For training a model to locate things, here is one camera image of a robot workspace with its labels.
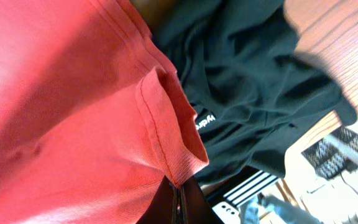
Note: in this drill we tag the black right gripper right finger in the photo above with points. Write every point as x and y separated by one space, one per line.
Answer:
193 207

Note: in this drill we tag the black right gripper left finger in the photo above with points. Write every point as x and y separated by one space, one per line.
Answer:
163 208

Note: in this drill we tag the red printed t-shirt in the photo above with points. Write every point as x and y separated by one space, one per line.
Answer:
92 114

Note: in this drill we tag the black garment with white logo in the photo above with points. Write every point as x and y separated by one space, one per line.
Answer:
253 97

